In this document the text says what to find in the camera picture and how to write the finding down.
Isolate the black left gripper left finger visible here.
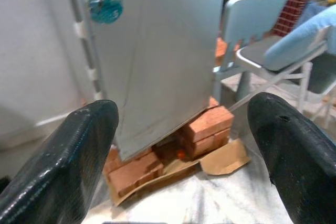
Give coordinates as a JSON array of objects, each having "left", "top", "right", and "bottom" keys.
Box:
[{"left": 0, "top": 100, "right": 119, "bottom": 224}]

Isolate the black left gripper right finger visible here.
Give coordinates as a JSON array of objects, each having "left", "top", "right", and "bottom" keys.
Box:
[{"left": 247, "top": 92, "right": 336, "bottom": 224}]

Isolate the grey metal fridge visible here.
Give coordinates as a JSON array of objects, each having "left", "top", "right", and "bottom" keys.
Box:
[{"left": 81, "top": 0, "right": 228, "bottom": 162}]

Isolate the brown cardboard sheet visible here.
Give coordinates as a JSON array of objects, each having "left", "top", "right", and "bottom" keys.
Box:
[{"left": 111, "top": 138, "right": 251, "bottom": 207}]

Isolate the red brick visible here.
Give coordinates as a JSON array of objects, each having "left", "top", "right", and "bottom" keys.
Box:
[
  {"left": 183, "top": 105, "right": 235, "bottom": 142},
  {"left": 191, "top": 129, "right": 231, "bottom": 158},
  {"left": 108, "top": 152, "right": 164, "bottom": 197}
]

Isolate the white folding chair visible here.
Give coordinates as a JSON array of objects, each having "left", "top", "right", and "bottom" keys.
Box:
[
  {"left": 303, "top": 50, "right": 336, "bottom": 128},
  {"left": 227, "top": 26, "right": 332, "bottom": 113}
]

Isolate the light blue cushion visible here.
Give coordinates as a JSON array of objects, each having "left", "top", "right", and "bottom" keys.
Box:
[{"left": 263, "top": 4, "right": 336, "bottom": 72}]

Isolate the light blue wooden chair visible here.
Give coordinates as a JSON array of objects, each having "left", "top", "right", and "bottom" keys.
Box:
[{"left": 212, "top": 0, "right": 290, "bottom": 104}]

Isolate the white wall pipe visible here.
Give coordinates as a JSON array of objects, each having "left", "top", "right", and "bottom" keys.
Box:
[{"left": 62, "top": 0, "right": 106, "bottom": 103}]

